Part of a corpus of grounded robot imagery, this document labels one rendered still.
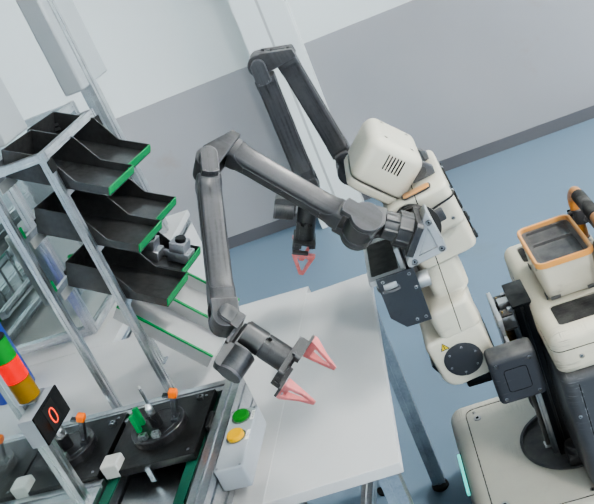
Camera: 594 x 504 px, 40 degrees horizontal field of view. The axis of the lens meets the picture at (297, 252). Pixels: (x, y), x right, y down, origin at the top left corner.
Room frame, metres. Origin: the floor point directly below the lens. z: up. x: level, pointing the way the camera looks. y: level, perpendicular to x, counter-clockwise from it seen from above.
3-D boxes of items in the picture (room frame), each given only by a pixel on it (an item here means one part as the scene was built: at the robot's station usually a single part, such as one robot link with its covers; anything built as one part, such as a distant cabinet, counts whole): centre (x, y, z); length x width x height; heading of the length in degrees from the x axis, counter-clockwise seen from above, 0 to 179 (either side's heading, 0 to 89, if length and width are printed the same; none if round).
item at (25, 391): (1.57, 0.64, 1.28); 0.05 x 0.05 x 0.05
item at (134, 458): (1.71, 0.48, 0.96); 0.24 x 0.24 x 0.02; 73
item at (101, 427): (1.79, 0.72, 1.01); 0.24 x 0.24 x 0.13; 73
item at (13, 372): (1.57, 0.64, 1.33); 0.05 x 0.05 x 0.05
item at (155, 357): (2.10, 0.49, 1.26); 0.36 x 0.21 x 0.80; 163
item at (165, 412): (1.71, 0.48, 0.98); 0.14 x 0.14 x 0.02
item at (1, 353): (1.57, 0.64, 1.38); 0.05 x 0.05 x 0.05
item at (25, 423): (1.57, 0.64, 1.29); 0.12 x 0.05 x 0.25; 163
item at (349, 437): (1.89, 0.24, 0.84); 0.90 x 0.70 x 0.03; 170
